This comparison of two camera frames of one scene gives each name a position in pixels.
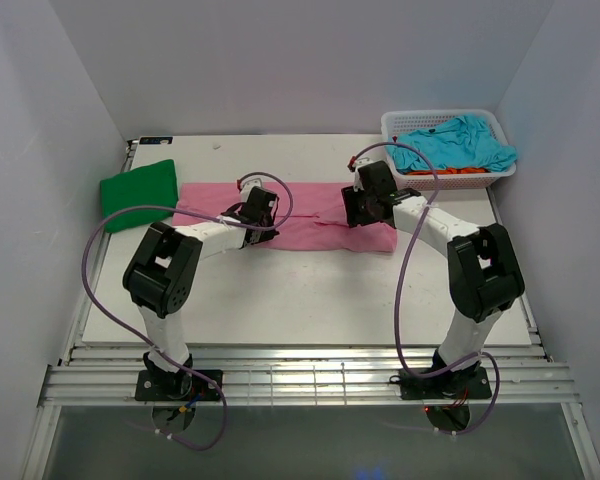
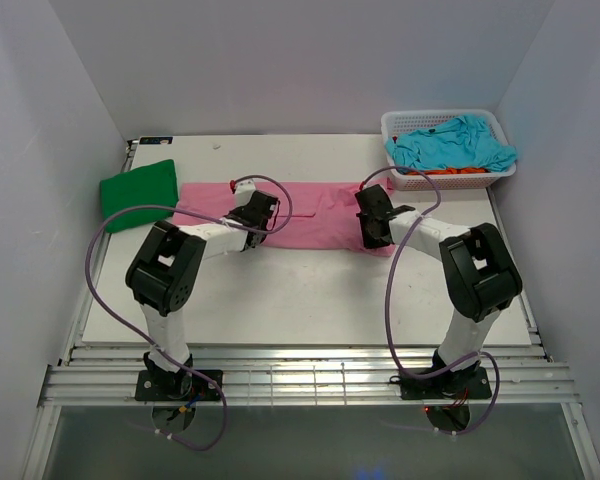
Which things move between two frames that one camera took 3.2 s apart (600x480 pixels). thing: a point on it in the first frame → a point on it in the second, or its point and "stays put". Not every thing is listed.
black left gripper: x=268 y=234 stays put
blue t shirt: x=462 y=142 stays put
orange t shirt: x=451 y=170 stays put
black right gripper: x=351 y=197 → x=368 y=241
